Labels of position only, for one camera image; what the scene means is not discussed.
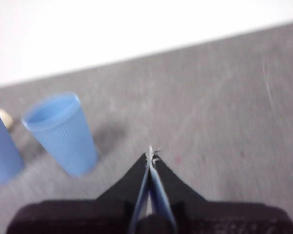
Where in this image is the cup brush with sponge head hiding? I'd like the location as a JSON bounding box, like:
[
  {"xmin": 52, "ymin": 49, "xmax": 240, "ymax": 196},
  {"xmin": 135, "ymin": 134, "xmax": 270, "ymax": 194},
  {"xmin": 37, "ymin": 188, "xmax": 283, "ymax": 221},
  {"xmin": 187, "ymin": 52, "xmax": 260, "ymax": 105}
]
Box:
[{"xmin": 0, "ymin": 108, "xmax": 15, "ymax": 132}]

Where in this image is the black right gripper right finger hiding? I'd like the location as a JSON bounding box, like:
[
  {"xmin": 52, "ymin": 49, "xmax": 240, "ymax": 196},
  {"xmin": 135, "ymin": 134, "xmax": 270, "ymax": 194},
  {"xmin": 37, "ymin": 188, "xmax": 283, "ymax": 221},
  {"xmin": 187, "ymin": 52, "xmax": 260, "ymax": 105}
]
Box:
[{"xmin": 150, "ymin": 146, "xmax": 293, "ymax": 234}]

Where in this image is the blue ribbed plastic cup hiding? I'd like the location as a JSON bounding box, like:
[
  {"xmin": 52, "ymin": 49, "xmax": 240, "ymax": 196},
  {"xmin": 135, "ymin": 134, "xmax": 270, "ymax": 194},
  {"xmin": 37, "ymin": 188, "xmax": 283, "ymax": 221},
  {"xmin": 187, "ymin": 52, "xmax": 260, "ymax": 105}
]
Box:
[
  {"xmin": 0, "ymin": 107, "xmax": 25, "ymax": 186},
  {"xmin": 21, "ymin": 91, "xmax": 99, "ymax": 177}
]

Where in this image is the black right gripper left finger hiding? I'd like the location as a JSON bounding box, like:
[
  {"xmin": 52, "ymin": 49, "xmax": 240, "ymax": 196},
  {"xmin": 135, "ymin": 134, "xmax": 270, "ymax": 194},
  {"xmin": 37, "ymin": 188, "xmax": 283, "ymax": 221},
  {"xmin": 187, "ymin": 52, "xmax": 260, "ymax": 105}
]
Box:
[{"xmin": 6, "ymin": 152, "xmax": 151, "ymax": 234}]

